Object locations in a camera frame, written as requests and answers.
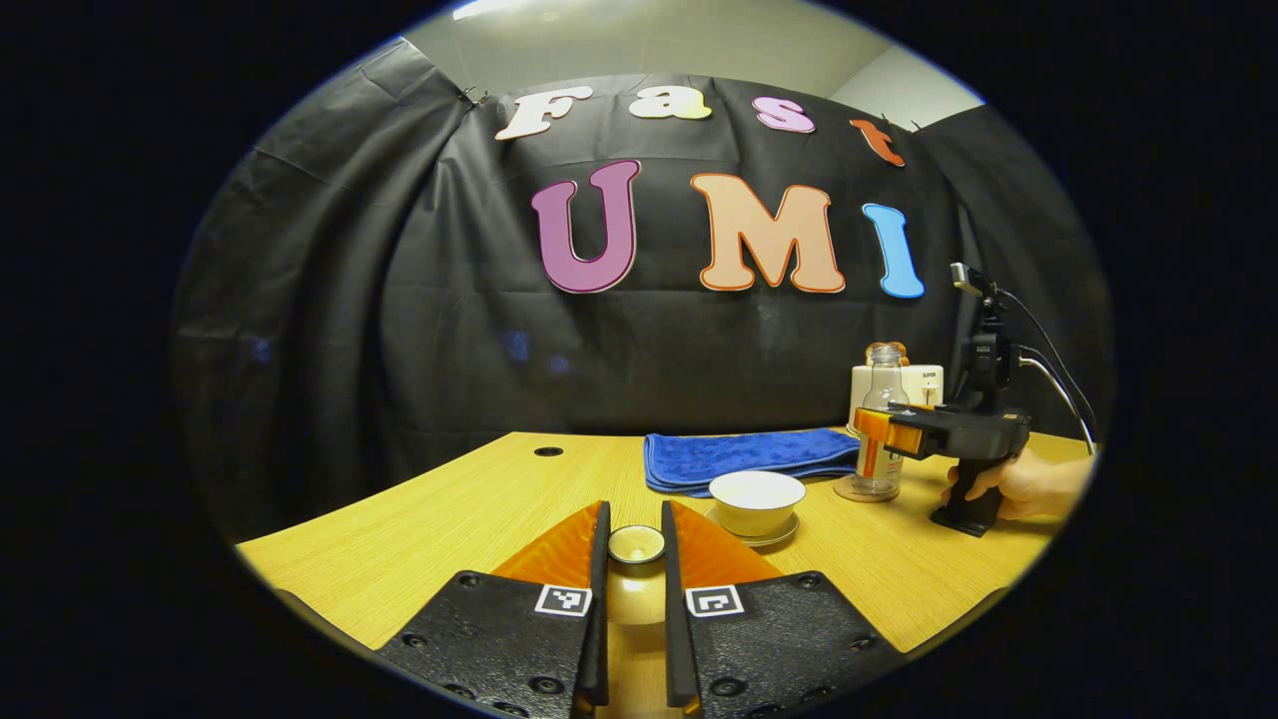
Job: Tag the cream saucer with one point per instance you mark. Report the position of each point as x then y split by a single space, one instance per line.
774 539

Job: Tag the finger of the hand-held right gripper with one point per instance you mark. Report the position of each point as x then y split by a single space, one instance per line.
874 427

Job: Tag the clear glass water bottle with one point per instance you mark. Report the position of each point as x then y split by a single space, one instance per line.
885 384

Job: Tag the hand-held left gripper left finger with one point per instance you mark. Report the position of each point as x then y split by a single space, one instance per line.
600 599

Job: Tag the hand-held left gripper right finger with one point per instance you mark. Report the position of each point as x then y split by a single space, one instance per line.
674 619

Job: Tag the blue folded towel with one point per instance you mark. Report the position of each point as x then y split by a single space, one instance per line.
739 454

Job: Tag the round brown coaster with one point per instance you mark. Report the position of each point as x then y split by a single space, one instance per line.
849 491

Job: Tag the cream teacup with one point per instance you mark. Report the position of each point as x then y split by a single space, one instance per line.
756 504

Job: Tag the black backdrop cloth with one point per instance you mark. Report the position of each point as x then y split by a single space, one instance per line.
399 330

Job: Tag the white toaster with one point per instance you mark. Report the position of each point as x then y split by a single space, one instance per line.
926 384

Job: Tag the cream teacup lid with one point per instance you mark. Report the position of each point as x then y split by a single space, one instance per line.
636 589

